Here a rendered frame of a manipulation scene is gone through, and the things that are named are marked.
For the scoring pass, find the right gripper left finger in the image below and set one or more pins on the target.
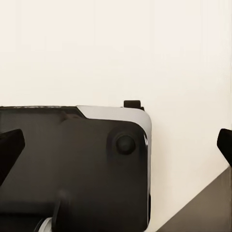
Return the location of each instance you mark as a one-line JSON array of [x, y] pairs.
[[12, 144]]

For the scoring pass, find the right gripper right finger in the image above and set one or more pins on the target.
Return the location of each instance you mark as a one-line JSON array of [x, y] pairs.
[[224, 143]]

